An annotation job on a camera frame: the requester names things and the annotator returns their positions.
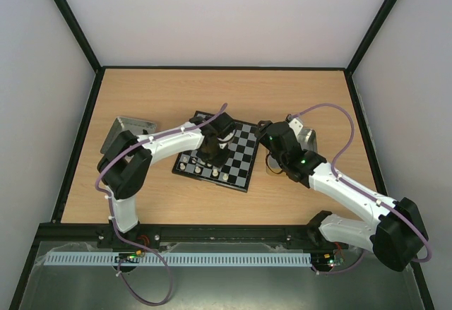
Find gold tin of white pieces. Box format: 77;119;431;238
265;126;318;177

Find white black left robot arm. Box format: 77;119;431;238
95;111;236;234

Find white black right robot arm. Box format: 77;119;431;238
256;119;428;272

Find black white chess board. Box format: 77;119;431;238
172;112;258;192

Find silver tray of black pieces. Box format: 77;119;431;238
100;117;157;155

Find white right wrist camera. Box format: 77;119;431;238
286;114;304;138

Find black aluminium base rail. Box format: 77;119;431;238
35;223;410;251

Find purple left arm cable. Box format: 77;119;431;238
95;103;229;306

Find light blue cable duct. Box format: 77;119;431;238
44;252;311;267

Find black cage frame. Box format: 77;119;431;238
6;0;435;310

